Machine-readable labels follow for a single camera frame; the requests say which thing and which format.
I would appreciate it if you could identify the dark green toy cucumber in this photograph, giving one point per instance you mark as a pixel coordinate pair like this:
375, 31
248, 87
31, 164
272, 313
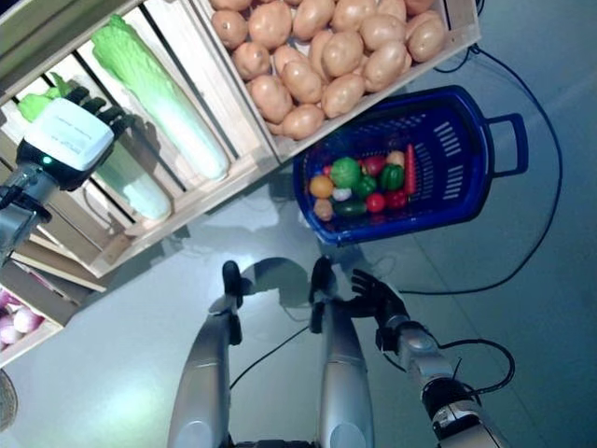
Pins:
350, 208

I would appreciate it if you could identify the woven straw basket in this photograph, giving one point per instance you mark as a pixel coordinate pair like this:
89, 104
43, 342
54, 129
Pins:
7, 401

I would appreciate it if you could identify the green toy lettuce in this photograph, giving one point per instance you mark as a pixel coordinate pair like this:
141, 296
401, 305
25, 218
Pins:
346, 172

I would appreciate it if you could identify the black robot foot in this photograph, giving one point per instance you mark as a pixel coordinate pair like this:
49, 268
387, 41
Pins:
231, 280
322, 275

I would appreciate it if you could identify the tiny red toy vegetable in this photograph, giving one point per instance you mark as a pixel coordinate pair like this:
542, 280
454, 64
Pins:
327, 170

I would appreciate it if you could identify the blue plastic shopping basket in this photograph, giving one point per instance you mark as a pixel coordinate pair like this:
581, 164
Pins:
466, 140

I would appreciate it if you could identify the red toy carrot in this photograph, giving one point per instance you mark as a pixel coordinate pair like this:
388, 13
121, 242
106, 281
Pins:
410, 170

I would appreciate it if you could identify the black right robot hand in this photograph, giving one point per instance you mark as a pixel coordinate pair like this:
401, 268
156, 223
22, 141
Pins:
382, 303

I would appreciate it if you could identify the wooden cabbage crate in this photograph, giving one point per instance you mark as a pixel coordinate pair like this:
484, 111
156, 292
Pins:
219, 93

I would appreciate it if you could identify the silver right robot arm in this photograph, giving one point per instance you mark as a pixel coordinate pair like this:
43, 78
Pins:
420, 345

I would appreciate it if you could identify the brown toy potato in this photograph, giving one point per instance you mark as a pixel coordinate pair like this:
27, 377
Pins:
323, 210

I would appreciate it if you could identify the white toy garlic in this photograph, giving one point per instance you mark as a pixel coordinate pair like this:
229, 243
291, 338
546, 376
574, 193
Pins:
341, 194

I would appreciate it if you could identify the black right robot foot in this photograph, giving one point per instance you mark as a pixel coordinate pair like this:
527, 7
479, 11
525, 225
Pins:
322, 275

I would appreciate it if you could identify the large red toy tomato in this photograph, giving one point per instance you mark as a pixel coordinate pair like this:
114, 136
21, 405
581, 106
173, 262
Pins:
374, 165

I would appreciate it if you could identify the wooden potato crate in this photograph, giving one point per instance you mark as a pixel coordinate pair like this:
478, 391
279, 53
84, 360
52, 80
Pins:
466, 28

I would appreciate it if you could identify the toy orange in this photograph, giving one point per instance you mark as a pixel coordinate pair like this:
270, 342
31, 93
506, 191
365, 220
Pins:
322, 186

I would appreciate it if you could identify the wooden display shelf frame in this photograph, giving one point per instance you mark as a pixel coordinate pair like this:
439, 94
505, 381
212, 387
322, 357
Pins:
56, 270

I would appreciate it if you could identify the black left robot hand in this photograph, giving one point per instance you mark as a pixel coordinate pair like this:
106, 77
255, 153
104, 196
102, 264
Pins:
70, 179

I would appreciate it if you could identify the silver left robot leg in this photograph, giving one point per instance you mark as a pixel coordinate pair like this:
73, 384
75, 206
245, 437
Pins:
205, 373

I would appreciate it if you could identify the silver right robot leg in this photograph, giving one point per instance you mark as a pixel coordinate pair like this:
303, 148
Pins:
342, 373

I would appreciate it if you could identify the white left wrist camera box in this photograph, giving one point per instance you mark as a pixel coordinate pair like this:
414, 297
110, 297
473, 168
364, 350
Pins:
70, 133

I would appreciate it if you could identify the yellow toy peach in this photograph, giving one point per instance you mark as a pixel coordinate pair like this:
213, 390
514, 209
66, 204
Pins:
395, 158

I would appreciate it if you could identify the small red toy tomato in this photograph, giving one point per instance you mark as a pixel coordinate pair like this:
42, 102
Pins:
375, 203

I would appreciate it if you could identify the wooden turnip crate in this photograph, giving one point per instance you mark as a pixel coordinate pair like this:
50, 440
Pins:
35, 343

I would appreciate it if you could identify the black left robot foot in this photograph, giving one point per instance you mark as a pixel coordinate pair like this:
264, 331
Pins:
231, 280

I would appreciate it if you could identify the silver robot leg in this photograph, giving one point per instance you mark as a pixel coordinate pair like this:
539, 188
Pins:
205, 373
342, 373

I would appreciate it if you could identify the napa cabbage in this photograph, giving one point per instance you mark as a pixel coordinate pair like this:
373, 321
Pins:
140, 196
163, 102

